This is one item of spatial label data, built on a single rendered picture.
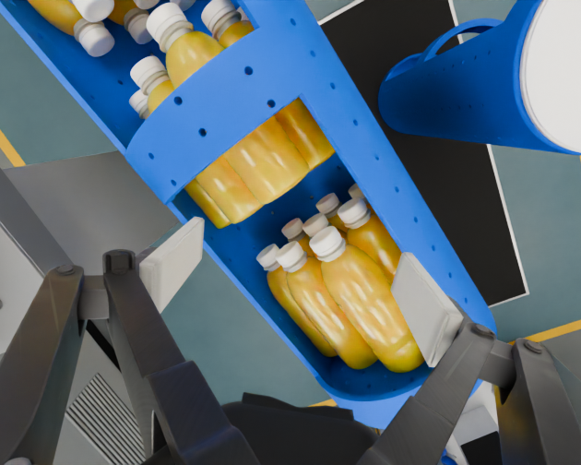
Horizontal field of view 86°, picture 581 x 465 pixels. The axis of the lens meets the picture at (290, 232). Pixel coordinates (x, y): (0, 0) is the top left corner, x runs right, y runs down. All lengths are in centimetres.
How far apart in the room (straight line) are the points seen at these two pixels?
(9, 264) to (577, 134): 91
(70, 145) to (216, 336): 127
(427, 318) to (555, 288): 204
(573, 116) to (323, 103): 40
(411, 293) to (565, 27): 48
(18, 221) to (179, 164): 43
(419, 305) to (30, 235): 64
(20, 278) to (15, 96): 143
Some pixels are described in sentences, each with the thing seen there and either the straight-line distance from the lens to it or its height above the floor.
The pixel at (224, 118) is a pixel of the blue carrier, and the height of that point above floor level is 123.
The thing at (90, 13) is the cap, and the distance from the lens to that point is 48.
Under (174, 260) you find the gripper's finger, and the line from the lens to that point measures 17.
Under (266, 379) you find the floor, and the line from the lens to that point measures 217.
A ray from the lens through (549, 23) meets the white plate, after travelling 59.
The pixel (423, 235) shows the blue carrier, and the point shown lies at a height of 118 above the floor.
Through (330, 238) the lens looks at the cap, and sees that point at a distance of 37.
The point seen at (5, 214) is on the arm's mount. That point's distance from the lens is 70.
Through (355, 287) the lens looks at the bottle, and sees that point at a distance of 38.
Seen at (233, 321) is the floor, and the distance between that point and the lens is 192.
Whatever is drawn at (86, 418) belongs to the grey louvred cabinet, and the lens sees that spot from 211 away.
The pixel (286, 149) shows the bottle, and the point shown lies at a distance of 34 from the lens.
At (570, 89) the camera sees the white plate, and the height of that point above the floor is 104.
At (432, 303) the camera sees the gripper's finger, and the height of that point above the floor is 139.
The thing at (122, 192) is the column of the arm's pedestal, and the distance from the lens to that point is 104.
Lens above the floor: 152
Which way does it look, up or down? 70 degrees down
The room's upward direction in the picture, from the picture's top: 172 degrees counter-clockwise
